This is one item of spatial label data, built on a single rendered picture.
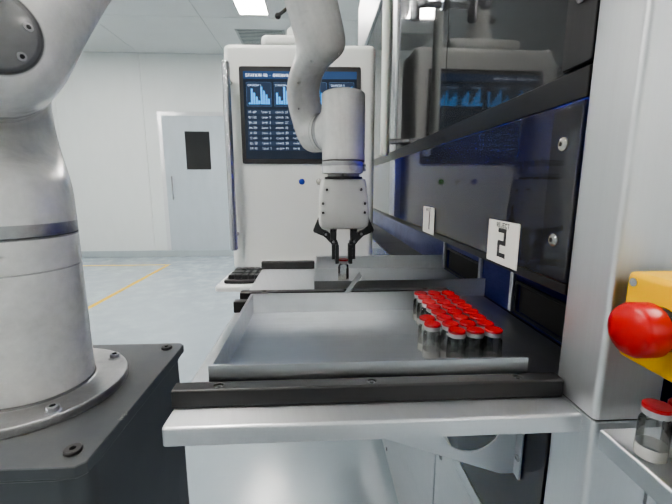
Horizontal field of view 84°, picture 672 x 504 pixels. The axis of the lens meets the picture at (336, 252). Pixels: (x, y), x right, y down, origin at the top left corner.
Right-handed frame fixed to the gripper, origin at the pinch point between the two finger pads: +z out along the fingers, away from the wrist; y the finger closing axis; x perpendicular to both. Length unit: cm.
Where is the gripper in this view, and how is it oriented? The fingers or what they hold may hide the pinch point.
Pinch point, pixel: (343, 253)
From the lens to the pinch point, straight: 77.3
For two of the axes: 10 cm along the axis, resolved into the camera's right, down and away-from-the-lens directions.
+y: -10.0, 0.1, -0.5
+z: 0.0, 9.8, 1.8
